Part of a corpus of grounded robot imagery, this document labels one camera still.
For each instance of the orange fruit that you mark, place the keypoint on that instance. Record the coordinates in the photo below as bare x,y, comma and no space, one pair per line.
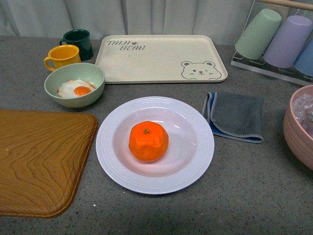
148,141

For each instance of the white ribbed plate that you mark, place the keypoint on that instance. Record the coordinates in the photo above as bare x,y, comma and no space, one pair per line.
189,154

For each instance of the cream bear serving tray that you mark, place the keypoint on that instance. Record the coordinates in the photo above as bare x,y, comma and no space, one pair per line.
129,59

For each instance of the grey blue folded cloth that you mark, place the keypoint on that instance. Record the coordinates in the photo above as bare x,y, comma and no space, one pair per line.
234,116

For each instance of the toy fried egg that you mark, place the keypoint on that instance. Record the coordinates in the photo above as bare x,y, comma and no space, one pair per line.
75,88

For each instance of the light green bowl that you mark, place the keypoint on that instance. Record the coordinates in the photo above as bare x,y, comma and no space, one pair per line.
83,71

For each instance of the dark green mug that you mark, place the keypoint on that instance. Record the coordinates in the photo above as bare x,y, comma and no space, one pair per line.
81,39

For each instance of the yellow mug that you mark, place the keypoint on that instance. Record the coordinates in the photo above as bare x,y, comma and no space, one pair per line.
61,56

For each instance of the wooden cutting board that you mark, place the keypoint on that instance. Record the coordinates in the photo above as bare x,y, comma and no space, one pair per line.
42,159

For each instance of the green plastic cup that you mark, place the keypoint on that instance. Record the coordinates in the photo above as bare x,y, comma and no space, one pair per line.
258,34

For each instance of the clear acrylic cup rack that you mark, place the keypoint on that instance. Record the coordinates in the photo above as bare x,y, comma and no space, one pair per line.
285,8

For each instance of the purple plastic cup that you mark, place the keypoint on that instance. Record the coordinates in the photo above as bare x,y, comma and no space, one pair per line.
288,42

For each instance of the crumpled plastic wrap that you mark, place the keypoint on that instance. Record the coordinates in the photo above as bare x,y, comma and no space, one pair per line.
303,110

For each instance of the pink bowl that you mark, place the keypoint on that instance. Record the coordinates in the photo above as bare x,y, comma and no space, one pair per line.
298,140

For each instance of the blue plastic cup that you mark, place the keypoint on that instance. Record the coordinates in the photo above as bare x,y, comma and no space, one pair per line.
304,61

